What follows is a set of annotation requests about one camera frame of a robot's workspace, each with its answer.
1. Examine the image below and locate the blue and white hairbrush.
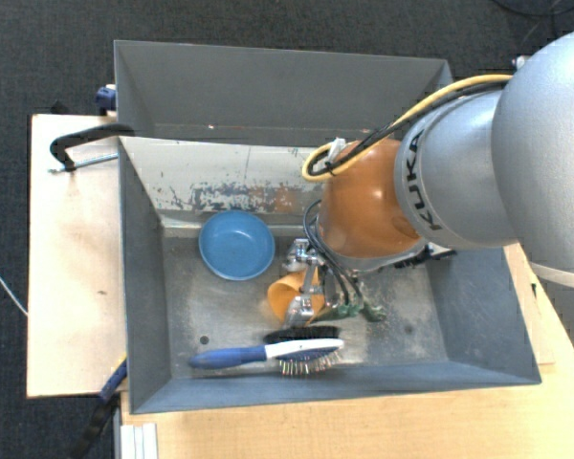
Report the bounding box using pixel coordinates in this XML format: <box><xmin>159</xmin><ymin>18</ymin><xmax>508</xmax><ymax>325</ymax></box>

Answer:
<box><xmin>188</xmin><ymin>338</ymin><xmax>346</xmax><ymax>378</ymax></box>

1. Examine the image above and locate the blue bowl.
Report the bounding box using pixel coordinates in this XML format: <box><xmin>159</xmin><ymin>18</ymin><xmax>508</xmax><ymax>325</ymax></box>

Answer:
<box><xmin>198</xmin><ymin>209</ymin><xmax>276</xmax><ymax>282</ymax></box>

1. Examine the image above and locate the black oval brush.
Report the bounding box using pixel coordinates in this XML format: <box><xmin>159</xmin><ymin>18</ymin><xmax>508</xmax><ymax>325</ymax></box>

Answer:
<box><xmin>262</xmin><ymin>323</ymin><xmax>342</xmax><ymax>346</ymax></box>

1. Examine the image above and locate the orange cup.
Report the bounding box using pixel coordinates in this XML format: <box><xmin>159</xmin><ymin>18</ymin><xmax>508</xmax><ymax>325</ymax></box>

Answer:
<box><xmin>266</xmin><ymin>270</ymin><xmax>327</xmax><ymax>327</ymax></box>

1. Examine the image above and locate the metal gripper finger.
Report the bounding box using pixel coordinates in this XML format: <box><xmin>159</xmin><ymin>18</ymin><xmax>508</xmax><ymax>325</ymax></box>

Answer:
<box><xmin>281</xmin><ymin>238</ymin><xmax>320</xmax><ymax>273</ymax></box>
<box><xmin>283</xmin><ymin>295</ymin><xmax>317</xmax><ymax>330</ymax></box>

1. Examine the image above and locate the grey metal bin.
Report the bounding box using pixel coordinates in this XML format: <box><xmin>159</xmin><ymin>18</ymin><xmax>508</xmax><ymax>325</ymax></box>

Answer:
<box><xmin>113</xmin><ymin>39</ymin><xmax>542</xmax><ymax>416</ymax></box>

